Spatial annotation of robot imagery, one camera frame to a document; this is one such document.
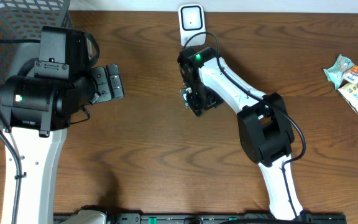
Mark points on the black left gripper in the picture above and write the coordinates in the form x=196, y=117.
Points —
x=103, y=84

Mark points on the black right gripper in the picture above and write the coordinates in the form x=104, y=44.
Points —
x=195, y=105

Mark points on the teal small packet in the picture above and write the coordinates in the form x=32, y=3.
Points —
x=334, y=74

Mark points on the orange small box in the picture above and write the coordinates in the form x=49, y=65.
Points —
x=351, y=75

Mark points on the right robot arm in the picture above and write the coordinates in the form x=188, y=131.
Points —
x=266, y=131

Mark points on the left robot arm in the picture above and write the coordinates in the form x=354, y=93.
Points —
x=36, y=106

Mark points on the white barcode scanner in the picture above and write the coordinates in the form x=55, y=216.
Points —
x=191, y=21

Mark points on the grey plastic mesh basket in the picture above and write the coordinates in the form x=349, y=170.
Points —
x=24, y=19

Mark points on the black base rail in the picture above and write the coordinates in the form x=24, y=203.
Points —
x=135, y=218

